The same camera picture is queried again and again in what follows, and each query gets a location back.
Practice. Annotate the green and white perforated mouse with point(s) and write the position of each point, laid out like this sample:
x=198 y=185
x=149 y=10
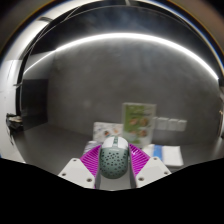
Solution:
x=114 y=160

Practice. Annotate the row of white wall sockets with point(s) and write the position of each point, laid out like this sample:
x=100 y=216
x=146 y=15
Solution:
x=170 y=124

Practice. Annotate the grey patterned book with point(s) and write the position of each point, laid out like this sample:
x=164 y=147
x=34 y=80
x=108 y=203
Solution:
x=92 y=145

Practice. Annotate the white book with blue band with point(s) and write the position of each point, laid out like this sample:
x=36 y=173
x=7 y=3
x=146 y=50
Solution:
x=170 y=155

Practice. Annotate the green food poster sheet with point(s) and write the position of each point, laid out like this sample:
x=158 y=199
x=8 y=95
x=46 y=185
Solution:
x=138 y=123

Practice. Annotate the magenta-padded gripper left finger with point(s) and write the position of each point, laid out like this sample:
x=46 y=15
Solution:
x=76 y=171

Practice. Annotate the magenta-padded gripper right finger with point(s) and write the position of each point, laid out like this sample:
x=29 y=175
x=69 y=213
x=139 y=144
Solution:
x=153 y=170

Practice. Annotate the white colourful sticker card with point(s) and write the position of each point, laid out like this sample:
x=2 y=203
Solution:
x=103 y=131

